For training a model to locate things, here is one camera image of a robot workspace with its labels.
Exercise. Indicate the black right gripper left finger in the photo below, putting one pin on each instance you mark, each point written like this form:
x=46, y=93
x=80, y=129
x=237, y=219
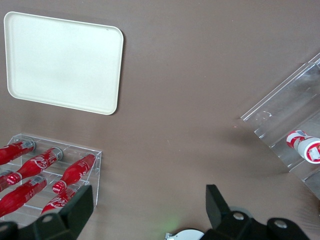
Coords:
x=72, y=212

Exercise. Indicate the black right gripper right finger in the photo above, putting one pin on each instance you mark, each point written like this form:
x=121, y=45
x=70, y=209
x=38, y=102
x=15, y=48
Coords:
x=220, y=212

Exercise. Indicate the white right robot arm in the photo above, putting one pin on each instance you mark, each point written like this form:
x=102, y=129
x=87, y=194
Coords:
x=190, y=235

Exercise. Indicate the cream rectangular serving tray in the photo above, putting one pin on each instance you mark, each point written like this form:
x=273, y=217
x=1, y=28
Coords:
x=62, y=62

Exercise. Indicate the red cola bottle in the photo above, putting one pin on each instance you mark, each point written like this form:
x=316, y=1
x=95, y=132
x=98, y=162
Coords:
x=3, y=185
x=75, y=172
x=22, y=196
x=37, y=165
x=57, y=202
x=12, y=152

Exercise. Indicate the clear acrylic bottle rack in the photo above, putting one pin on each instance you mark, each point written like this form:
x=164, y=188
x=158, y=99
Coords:
x=98, y=170

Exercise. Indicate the white red yogurt drink bottle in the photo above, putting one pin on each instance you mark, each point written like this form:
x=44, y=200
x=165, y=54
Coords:
x=307, y=150

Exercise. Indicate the clear acrylic stepped display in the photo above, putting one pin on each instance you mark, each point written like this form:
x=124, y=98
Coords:
x=287, y=95

